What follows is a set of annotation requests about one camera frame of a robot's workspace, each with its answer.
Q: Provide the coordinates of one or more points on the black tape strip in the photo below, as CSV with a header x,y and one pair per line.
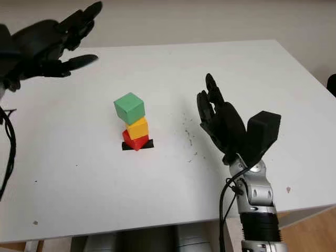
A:
x,y
125,146

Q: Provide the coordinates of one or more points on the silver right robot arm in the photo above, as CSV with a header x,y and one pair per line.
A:
x,y
258,207

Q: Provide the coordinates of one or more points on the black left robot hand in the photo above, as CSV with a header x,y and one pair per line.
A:
x,y
39,47

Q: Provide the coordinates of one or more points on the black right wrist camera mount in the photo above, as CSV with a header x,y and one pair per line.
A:
x,y
263,131

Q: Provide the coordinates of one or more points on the yellow wooden block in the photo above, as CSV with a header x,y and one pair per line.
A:
x,y
137,130

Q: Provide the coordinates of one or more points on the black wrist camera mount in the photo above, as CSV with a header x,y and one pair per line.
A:
x,y
6,42
263,131

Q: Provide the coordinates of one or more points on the dark chair part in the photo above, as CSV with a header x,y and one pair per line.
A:
x,y
332,85

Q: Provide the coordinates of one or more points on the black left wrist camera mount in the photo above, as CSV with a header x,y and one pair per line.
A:
x,y
6,42

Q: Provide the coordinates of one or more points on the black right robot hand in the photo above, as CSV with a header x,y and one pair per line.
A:
x,y
228,126

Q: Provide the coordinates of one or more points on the red wooden block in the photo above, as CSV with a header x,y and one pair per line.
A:
x,y
136,145

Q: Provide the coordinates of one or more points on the grey right robot thigh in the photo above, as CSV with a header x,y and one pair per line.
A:
x,y
193,237

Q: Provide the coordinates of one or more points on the green wooden block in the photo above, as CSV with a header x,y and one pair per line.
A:
x,y
130,106

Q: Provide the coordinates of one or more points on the grey left robot thigh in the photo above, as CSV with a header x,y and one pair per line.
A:
x,y
101,242

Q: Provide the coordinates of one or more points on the grey robot thigh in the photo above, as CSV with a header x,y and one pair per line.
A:
x,y
193,237
101,242

